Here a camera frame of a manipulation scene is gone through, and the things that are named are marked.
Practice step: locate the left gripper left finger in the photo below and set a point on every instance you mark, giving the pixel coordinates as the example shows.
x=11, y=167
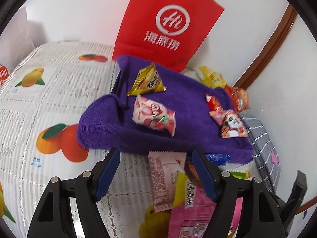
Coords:
x=53, y=216

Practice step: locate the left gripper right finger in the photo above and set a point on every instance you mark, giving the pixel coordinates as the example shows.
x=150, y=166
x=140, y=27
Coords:
x=259, y=215

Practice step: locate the magenta snack bag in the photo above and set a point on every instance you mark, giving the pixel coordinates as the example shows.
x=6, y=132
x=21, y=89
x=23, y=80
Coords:
x=192, y=209

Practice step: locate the pink bear wafer packet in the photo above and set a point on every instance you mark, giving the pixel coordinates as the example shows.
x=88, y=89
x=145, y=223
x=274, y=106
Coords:
x=164, y=169

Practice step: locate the green snack packet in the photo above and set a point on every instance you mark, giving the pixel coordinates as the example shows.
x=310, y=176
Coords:
x=244, y=175

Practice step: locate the grey checked folded cloth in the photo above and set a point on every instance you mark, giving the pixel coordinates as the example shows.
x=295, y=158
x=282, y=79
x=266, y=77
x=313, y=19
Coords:
x=265, y=155

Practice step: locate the blue foil snack packet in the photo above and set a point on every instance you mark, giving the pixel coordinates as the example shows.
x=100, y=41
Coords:
x=218, y=159

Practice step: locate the panda snack packet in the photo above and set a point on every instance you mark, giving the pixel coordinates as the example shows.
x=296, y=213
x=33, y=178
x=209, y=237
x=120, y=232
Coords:
x=230, y=123

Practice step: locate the orange chips bag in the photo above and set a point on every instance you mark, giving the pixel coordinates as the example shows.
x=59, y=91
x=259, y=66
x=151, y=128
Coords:
x=239, y=98

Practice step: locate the small red snack packet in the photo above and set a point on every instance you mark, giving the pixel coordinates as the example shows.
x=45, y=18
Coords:
x=213, y=103

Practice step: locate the fruit print tablecloth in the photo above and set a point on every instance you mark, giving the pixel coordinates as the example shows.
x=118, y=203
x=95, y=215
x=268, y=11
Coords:
x=32, y=121

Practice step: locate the pink strawberry candy packet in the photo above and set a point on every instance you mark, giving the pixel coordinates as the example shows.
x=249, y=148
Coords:
x=154, y=115

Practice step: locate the yellow chips bag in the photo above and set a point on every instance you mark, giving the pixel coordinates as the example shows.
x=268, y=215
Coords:
x=210, y=77

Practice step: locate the purple towel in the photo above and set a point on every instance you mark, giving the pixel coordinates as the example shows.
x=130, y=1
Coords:
x=176, y=120

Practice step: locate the white red box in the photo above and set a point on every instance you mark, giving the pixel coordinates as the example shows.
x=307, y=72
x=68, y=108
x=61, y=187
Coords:
x=4, y=74

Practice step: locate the gold triangular snack packet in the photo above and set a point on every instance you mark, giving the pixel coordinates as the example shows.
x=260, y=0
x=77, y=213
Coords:
x=148, y=80

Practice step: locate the red paper shopping bag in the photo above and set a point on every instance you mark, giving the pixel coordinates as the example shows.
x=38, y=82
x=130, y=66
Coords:
x=167, y=32

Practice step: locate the brown wooden door frame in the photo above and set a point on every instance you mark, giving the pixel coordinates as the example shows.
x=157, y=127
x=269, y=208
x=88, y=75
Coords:
x=269, y=50

